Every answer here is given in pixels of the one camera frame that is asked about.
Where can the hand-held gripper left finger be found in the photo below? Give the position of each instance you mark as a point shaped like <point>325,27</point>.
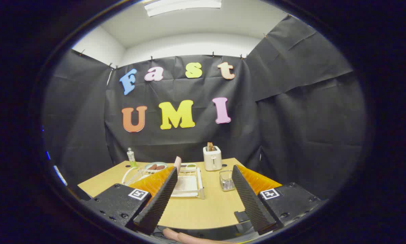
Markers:
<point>158,200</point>

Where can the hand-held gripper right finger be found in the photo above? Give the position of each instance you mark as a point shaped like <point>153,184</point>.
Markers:
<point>250,200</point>

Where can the pink plate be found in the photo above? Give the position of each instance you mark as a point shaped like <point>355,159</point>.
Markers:
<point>177,164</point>

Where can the light green plate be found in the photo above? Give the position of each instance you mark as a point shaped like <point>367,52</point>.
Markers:
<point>155,170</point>

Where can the white divided condiment tray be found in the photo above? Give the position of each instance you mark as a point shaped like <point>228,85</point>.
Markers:
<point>188,166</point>

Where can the small green liquid bottle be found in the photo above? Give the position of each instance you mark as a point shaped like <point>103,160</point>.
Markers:
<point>132,159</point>

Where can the white toaster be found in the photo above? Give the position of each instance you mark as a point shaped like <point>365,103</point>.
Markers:
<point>212,159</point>

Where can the brown toast slice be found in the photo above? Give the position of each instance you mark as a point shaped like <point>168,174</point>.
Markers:
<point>210,146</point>

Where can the white printed sheet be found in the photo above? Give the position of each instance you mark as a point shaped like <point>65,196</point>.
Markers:
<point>60,175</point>

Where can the black backdrop cloth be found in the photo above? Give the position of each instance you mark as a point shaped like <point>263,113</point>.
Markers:
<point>308,112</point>

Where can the ceiling light panel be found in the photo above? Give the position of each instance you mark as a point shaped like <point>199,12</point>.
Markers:
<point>182,6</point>

